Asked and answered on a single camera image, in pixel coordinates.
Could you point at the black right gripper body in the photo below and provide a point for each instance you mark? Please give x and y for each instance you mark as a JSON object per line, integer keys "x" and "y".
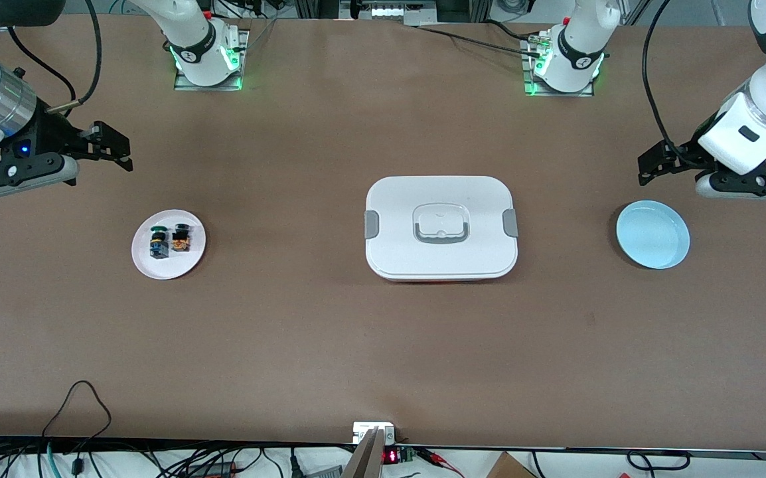
{"x": 50, "y": 135}

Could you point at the orange push button switch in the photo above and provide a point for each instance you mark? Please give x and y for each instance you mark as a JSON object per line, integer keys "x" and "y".
{"x": 181, "y": 243}

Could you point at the small white connector box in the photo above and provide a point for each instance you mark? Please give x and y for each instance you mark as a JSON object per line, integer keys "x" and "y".
{"x": 363, "y": 430}

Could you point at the light blue round plate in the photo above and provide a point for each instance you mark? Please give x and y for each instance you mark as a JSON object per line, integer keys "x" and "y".
{"x": 653, "y": 234}

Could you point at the white round plate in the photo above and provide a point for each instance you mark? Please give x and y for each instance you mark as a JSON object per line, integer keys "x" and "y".
{"x": 187, "y": 262}

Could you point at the white lit panel device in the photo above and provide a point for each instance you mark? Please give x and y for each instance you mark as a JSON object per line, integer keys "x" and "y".
{"x": 403, "y": 11}

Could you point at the brown cardboard piece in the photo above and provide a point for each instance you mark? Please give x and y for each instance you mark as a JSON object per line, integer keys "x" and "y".
{"x": 509, "y": 466}

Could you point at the red clip leads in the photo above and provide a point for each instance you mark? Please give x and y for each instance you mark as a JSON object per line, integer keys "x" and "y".
{"x": 443, "y": 462}

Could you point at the red digit display module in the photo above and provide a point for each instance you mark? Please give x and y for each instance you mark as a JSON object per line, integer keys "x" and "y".
{"x": 393, "y": 456}

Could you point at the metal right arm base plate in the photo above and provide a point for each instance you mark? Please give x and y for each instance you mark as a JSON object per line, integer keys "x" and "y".
{"x": 184, "y": 85}

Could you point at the green push button switch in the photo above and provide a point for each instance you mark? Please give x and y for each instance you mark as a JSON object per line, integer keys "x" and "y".
{"x": 158, "y": 247}

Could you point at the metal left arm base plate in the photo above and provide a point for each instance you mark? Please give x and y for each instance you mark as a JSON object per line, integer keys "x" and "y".
{"x": 536, "y": 91}

